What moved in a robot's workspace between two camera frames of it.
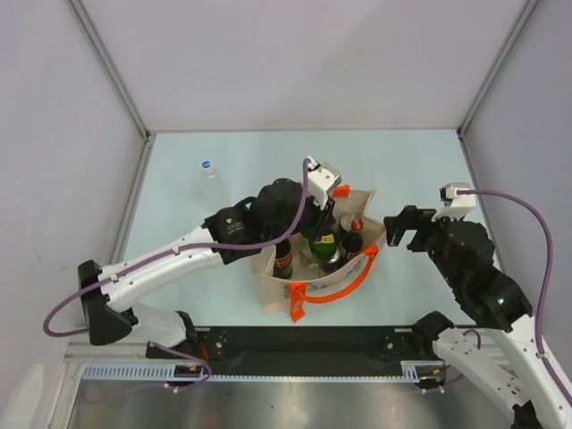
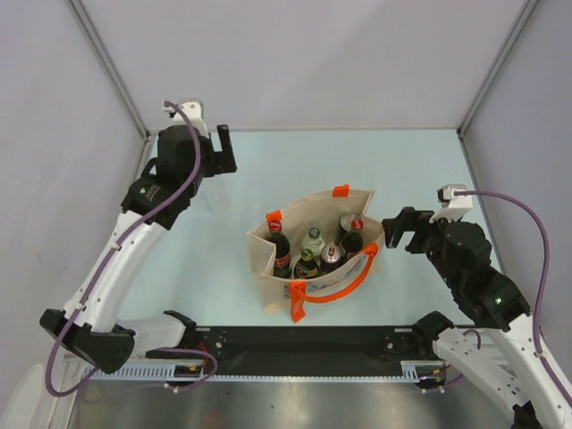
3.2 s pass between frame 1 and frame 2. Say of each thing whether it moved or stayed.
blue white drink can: stayed
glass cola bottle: stayed
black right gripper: stayed
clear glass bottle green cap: moved
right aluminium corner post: stayed
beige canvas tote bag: stayed
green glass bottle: moved
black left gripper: moved
